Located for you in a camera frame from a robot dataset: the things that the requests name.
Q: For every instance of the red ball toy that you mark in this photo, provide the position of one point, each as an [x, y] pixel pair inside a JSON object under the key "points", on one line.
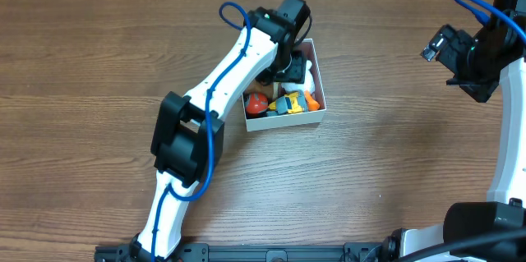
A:
{"points": [[255, 104]]}

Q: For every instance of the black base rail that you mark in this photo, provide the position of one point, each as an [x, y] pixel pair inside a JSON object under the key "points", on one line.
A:
{"points": [[349, 252]]}

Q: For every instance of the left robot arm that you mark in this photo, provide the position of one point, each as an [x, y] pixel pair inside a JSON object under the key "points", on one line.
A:
{"points": [[189, 131]]}

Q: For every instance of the yellow toy truck grey cannon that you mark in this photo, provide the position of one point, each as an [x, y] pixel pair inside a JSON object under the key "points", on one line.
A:
{"points": [[287, 104]]}

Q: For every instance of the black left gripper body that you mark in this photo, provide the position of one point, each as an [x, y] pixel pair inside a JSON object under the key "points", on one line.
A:
{"points": [[290, 72]]}

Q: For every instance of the white plush duck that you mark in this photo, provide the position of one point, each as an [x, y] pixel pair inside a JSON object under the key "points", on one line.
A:
{"points": [[308, 88]]}

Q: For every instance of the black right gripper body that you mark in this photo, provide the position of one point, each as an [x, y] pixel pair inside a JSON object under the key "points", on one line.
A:
{"points": [[466, 85]]}

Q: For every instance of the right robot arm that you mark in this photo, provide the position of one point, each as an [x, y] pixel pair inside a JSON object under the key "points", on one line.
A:
{"points": [[494, 58]]}

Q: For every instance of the brown furry plush toy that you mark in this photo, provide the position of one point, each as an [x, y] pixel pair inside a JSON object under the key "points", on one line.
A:
{"points": [[256, 87]]}

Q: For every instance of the white cardboard box pink inside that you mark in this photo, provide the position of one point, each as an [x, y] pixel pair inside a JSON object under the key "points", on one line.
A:
{"points": [[266, 123]]}

